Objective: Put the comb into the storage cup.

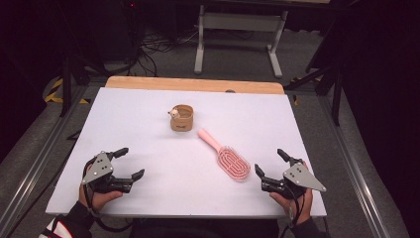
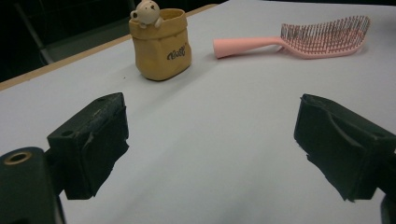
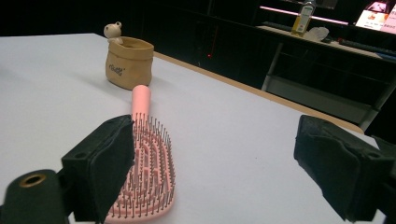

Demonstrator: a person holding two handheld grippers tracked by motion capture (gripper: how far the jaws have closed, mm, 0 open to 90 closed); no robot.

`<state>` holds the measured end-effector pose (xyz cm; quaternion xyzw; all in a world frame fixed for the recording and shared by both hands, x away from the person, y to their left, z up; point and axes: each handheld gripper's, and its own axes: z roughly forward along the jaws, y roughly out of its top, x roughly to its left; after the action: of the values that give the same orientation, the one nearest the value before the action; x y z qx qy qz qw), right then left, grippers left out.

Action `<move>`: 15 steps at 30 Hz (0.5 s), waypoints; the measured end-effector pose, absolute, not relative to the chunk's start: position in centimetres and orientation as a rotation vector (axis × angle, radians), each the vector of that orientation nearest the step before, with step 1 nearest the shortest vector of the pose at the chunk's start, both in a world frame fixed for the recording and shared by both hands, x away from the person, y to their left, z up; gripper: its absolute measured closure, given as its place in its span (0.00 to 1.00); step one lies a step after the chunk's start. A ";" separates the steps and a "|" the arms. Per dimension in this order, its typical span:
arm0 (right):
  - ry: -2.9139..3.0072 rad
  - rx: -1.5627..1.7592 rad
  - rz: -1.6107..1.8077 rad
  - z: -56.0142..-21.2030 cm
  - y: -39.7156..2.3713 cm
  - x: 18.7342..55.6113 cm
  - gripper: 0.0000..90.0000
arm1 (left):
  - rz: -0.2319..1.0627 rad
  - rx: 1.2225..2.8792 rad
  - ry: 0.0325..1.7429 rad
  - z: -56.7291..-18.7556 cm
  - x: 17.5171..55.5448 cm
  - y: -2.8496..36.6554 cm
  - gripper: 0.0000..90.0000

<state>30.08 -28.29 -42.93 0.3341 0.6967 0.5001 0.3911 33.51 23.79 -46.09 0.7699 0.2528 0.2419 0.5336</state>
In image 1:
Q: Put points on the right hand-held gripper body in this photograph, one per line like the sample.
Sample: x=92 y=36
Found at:
x=302 y=178

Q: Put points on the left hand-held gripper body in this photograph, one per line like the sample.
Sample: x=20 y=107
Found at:
x=99 y=167

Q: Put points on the pink hairbrush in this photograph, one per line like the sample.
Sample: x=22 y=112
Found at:
x=232 y=163

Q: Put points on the tan cup with animal figure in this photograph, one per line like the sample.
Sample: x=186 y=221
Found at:
x=181 y=125

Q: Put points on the person's right hand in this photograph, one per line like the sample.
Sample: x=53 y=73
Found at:
x=298 y=208

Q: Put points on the person's left hand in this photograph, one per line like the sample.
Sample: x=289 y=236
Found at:
x=95 y=200

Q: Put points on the white table cover board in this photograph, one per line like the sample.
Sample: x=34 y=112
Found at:
x=198 y=195

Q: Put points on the black metal stand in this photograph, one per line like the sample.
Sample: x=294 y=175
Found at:
x=336 y=95
x=67 y=86

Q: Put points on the person's dark lap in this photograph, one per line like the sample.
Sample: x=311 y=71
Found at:
x=204 y=229

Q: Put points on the dark round table grommet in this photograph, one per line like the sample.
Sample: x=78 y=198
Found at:
x=230 y=91

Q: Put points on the yellow black hazard tape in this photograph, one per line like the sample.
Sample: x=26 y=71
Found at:
x=56 y=89

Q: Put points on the wooden table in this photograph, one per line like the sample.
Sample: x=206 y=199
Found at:
x=198 y=84

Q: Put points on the aluminium floor rail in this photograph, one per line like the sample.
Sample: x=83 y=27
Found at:
x=356 y=172
x=39 y=165

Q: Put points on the grey metal desk frame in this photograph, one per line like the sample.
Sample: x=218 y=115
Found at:
x=241 y=22

